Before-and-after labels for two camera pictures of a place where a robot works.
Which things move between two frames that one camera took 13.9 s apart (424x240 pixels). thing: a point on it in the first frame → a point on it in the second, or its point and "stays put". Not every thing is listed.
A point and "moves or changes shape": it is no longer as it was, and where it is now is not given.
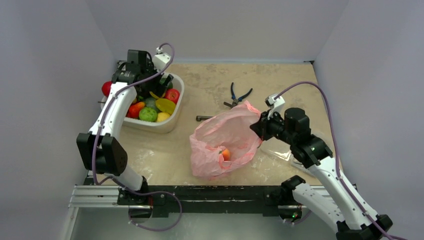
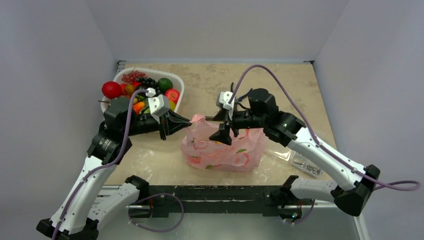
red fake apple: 105,88 stays put
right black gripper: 259,126 → 226,122
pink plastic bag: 229,129 moves or changes shape
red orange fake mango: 134,109 stays put
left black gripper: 157,88 → 175,122
